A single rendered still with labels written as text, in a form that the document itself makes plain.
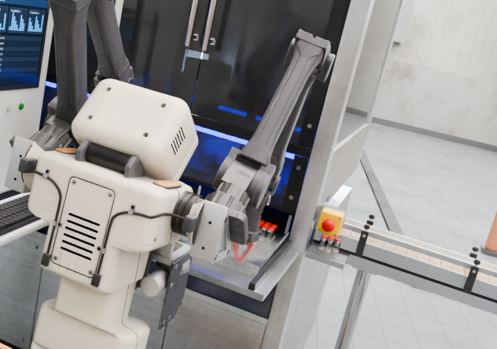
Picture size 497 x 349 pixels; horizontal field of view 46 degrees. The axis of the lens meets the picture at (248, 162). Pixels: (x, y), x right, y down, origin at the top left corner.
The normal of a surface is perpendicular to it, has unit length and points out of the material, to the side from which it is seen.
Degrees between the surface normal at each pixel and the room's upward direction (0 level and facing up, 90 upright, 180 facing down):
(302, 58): 57
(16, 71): 90
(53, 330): 82
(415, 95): 90
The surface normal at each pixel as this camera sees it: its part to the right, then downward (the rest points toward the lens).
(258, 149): 0.00, -0.33
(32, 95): 0.93, 0.28
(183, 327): -0.32, 0.17
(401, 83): -0.09, 0.22
